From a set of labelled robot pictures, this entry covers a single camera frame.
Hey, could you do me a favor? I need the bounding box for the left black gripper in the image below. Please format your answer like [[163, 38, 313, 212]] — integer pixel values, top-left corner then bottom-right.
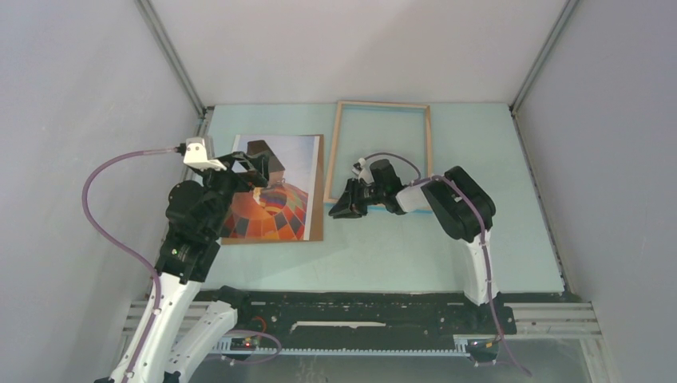
[[196, 151, 270, 237]]

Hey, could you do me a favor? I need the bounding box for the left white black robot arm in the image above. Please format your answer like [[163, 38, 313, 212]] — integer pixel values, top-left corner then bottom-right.
[[81, 136, 282, 382]]

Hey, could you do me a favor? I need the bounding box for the hot air balloon photo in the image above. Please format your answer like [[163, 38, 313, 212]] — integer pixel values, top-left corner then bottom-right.
[[220, 134, 322, 242]]

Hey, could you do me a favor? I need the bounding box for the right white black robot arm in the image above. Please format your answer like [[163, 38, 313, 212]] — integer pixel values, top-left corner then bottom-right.
[[328, 158, 498, 334]]

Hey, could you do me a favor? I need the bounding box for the right small circuit board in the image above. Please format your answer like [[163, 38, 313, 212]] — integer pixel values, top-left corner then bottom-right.
[[466, 341, 500, 366]]

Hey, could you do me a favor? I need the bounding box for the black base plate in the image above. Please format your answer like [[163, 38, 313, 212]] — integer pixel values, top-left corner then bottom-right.
[[236, 291, 517, 352]]

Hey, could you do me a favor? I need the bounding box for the left small circuit board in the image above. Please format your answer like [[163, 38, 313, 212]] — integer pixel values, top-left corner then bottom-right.
[[230, 337, 259, 351]]

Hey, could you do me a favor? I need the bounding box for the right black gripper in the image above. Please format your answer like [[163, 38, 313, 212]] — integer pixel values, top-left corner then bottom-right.
[[329, 178, 386, 219]]

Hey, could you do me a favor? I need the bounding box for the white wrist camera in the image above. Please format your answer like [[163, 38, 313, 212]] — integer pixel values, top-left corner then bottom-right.
[[352, 158, 373, 184], [183, 136, 228, 171]]

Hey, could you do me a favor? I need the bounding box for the brown cardboard backing board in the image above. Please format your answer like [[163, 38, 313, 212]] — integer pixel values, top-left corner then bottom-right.
[[222, 134, 325, 246]]

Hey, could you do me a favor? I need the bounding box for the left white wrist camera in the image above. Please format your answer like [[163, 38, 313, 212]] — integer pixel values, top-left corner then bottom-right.
[[183, 136, 228, 171]]

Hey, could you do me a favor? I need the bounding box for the wooden picture frame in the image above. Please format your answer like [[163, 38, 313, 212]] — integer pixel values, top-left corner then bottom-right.
[[323, 101, 434, 204]]

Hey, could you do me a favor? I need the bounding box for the aluminium rail frame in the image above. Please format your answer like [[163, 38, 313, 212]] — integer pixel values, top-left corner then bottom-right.
[[120, 300, 604, 356]]

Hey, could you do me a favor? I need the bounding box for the small circuit board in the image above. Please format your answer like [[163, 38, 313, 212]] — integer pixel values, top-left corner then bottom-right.
[[466, 341, 500, 366], [230, 337, 259, 351]]

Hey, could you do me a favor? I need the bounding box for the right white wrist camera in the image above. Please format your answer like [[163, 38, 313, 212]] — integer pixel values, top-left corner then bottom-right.
[[352, 158, 373, 184]]

